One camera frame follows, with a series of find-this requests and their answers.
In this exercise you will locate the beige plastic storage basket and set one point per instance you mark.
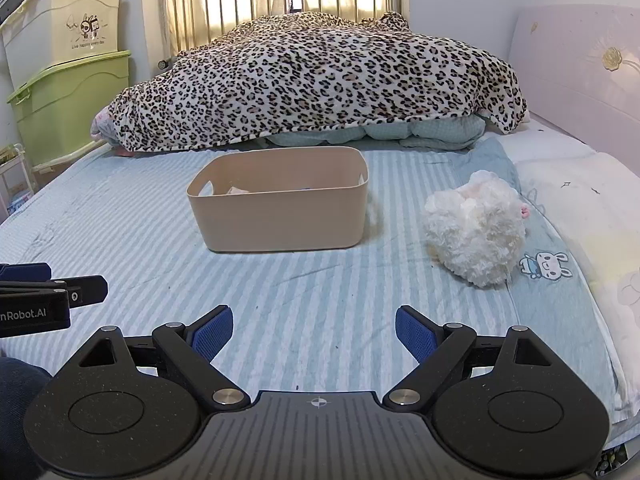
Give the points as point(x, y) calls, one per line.
point(300, 199)

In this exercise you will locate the white fluffy plush toy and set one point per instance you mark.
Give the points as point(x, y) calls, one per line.
point(477, 231)

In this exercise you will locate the white wire rack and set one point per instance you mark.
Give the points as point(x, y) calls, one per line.
point(17, 185)

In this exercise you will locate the teal quilted comforter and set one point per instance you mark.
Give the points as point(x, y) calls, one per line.
point(451, 134)

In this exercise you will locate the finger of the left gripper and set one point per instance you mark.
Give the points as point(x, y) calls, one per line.
point(25, 272)
point(83, 290)

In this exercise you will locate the green plastic storage bin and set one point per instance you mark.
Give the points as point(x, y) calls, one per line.
point(54, 110)

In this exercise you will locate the cream plastic storage bin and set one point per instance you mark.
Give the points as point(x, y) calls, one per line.
point(43, 33)

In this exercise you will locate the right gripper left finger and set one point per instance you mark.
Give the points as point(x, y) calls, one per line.
point(186, 356)

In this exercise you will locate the leopard print blanket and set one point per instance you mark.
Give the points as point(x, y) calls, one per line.
point(310, 72)

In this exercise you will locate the beige cloth in basket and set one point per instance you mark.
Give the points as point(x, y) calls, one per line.
point(237, 191)

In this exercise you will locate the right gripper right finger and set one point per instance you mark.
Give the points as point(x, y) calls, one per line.
point(440, 351)

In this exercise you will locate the pink headboard with flower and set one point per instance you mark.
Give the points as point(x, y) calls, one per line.
point(578, 67)

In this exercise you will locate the white pillow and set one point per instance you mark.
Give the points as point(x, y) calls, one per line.
point(592, 200)

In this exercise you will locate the striped light blue bedsheet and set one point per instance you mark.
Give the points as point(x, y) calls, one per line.
point(303, 321)

